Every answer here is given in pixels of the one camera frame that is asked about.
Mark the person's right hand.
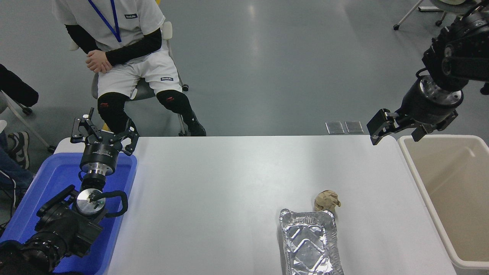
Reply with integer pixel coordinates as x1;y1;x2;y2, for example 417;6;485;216
89;61;114;74

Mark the large pale plastic bin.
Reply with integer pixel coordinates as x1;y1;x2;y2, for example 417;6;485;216
397;134;489;270

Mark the blue plastic tray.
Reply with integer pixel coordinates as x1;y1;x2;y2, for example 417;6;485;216
0;153;138;275

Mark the silver foil tray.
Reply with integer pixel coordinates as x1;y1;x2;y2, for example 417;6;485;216
279;208;345;275

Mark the crumpled tan paper ball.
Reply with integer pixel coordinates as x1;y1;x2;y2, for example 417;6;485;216
314;190;342;214

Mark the person's left hand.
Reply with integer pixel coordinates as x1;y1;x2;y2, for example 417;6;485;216
85;49;108;66

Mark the grey swivel chair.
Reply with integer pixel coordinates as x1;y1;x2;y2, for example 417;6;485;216
69;21;189;137

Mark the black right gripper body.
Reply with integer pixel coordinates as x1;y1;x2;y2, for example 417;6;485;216
398;81;458;125

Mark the white-legged wheeled chair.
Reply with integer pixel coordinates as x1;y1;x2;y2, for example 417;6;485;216
393;0;478;31

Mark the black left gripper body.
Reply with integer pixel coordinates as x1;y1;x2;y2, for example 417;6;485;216
79;132;123;169

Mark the black-backed office chair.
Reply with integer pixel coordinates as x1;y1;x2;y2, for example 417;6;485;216
0;63;57;154

